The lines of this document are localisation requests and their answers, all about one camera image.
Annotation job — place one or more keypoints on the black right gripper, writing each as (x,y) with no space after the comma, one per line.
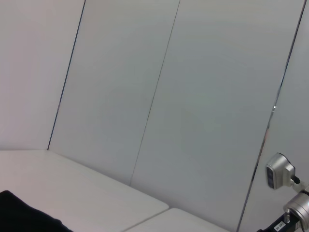
(285,224)

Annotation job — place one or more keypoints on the black shirt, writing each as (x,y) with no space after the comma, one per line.
(19,215)

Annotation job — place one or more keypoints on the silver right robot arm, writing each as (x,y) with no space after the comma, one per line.
(299,207)

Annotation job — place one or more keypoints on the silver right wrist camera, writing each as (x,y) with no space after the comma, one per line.
(277,171)

